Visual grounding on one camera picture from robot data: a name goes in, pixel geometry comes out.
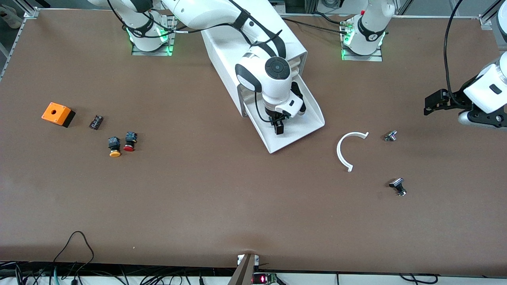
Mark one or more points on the red push button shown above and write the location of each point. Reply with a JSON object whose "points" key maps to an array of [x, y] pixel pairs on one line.
{"points": [[128, 147]]}

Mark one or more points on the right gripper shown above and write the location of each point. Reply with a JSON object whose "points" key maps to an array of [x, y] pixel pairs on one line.
{"points": [[274, 117]]}

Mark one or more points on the small black contact block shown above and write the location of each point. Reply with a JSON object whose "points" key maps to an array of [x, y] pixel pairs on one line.
{"points": [[96, 122]]}

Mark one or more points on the orange box with hole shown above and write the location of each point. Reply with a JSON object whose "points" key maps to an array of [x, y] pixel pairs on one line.
{"points": [[55, 113]]}

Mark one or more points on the brown camera mount post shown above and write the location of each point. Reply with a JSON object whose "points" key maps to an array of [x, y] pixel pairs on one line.
{"points": [[243, 273]]}

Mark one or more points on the yellow push button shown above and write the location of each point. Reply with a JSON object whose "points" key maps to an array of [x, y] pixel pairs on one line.
{"points": [[115, 152]]}

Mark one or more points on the black and silver knob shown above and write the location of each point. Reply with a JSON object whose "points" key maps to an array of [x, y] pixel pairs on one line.
{"points": [[397, 184]]}

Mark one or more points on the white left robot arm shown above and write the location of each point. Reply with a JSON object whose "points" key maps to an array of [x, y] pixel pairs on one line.
{"points": [[370, 35]]}

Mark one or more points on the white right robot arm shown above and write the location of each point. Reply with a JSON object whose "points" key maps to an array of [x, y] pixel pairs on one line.
{"points": [[206, 14]]}

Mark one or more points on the small silver metal part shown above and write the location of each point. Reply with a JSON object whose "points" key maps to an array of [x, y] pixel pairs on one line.
{"points": [[390, 136]]}

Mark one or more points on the aluminium frame corner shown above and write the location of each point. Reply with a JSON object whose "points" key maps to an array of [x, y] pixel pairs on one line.
{"points": [[486, 21], [31, 13]]}

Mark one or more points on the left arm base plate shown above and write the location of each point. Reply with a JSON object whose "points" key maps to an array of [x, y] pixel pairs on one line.
{"points": [[362, 57]]}

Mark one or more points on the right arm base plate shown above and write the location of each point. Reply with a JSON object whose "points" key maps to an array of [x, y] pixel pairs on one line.
{"points": [[172, 43]]}

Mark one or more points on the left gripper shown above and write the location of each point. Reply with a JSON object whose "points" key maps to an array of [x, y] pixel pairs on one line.
{"points": [[456, 97]]}

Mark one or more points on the device with red display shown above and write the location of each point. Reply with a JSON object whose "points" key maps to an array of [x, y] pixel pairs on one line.
{"points": [[263, 279]]}

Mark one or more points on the white curved plastic piece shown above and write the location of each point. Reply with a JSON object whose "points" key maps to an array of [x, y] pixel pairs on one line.
{"points": [[338, 152]]}

